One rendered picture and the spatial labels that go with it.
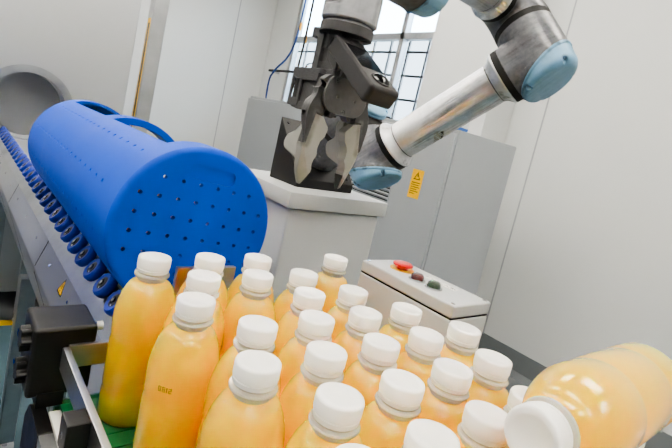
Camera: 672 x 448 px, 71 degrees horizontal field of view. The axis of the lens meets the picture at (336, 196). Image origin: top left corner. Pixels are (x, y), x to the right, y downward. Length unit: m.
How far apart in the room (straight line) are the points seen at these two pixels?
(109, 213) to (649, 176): 2.92
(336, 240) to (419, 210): 1.19
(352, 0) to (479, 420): 0.48
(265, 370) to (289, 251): 0.78
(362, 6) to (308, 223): 0.66
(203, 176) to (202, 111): 5.46
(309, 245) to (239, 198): 0.38
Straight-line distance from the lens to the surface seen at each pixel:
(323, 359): 0.44
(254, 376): 0.40
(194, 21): 6.23
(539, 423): 0.35
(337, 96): 0.62
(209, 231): 0.85
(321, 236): 1.21
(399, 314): 0.61
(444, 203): 2.35
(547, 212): 3.45
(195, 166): 0.81
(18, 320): 1.91
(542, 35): 1.02
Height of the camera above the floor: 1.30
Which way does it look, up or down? 7 degrees down
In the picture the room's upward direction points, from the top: 13 degrees clockwise
